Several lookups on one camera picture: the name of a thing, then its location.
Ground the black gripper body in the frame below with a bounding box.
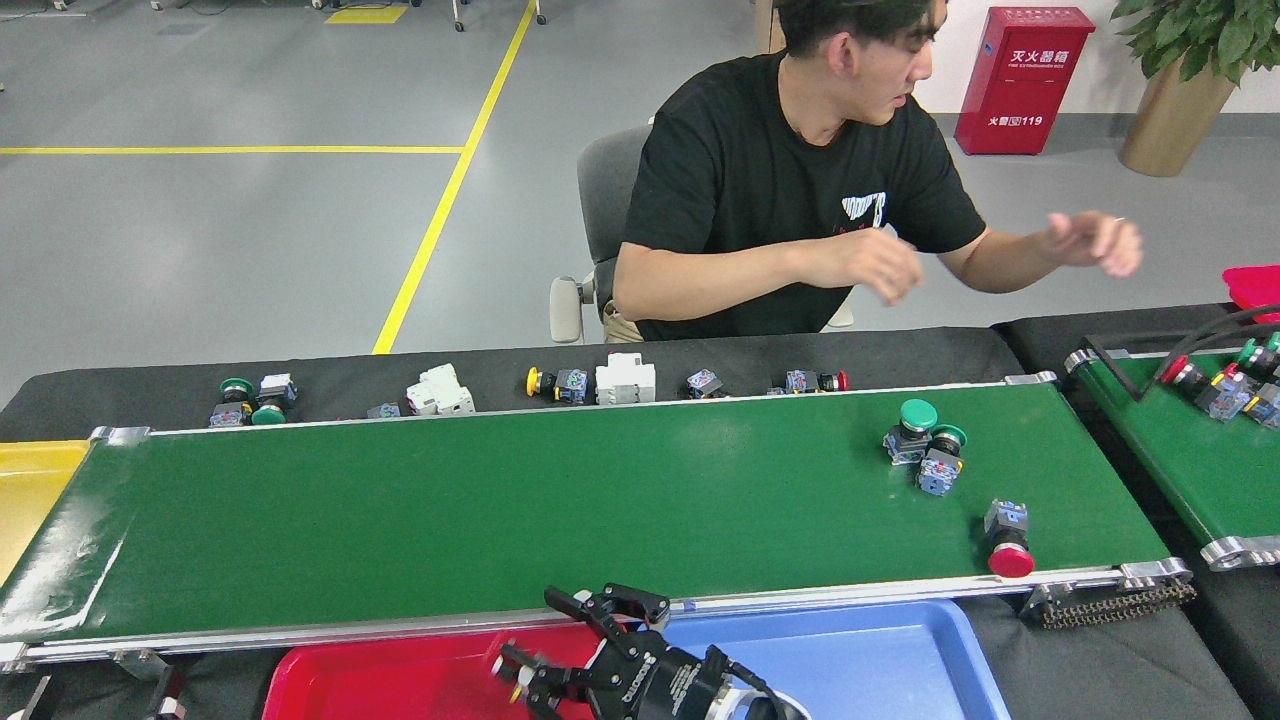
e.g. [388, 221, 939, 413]
[600, 645, 731, 720]

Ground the white circuit breaker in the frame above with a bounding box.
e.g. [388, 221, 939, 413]
[405, 362, 477, 418]
[595, 351, 658, 406]

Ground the red plastic tray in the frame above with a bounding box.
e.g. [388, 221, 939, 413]
[262, 625, 641, 720]

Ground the long green conveyor belt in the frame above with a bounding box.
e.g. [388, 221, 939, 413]
[0, 372, 1196, 666]

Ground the yellow plastic tray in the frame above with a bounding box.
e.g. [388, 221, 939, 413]
[0, 440, 93, 591]

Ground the blue plastic tray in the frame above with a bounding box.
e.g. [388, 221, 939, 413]
[640, 598, 1011, 720]

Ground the short green conveyor belt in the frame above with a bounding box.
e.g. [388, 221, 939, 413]
[1065, 345, 1280, 571]

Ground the person's right hand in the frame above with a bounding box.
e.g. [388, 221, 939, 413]
[820, 230, 924, 306]

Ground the person's left hand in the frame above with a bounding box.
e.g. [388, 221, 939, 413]
[1045, 212, 1141, 278]

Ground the large black table cloth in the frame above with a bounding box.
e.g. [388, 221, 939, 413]
[0, 325, 1256, 720]

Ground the grey office chair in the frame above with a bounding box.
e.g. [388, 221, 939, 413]
[548, 125, 856, 346]

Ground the person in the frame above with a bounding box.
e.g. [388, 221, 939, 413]
[610, 0, 1144, 344]

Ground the brown cardboard box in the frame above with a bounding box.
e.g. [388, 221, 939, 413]
[752, 0, 786, 56]

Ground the white stand on wheels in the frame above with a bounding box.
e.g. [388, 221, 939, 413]
[450, 0, 549, 33]

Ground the red fire extinguisher box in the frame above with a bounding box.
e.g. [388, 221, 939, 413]
[953, 5, 1097, 156]

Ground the red plastic bin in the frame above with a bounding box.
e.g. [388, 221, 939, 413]
[1222, 265, 1280, 326]

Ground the gold plant pot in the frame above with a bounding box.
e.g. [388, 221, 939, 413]
[1120, 55, 1241, 178]

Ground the black conveyor drive chain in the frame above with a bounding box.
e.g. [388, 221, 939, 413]
[1025, 580, 1198, 631]

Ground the black conveyor guide bracket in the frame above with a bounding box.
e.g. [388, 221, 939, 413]
[1078, 305, 1280, 403]

